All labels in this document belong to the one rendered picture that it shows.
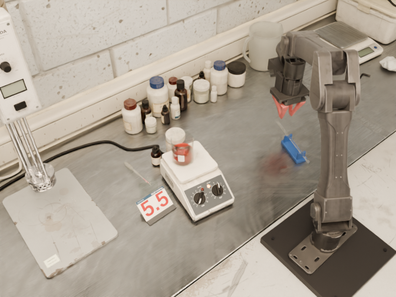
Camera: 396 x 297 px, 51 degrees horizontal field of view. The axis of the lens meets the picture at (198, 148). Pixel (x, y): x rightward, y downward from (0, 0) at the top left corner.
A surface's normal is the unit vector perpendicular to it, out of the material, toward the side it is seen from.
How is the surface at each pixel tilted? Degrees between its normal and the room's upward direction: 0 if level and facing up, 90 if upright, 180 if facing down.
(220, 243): 0
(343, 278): 1
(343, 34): 0
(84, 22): 90
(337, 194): 56
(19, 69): 90
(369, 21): 94
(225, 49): 90
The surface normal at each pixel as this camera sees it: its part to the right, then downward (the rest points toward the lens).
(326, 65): 0.10, 0.02
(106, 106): 0.63, 0.55
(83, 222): 0.00, -0.70
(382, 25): -0.79, 0.47
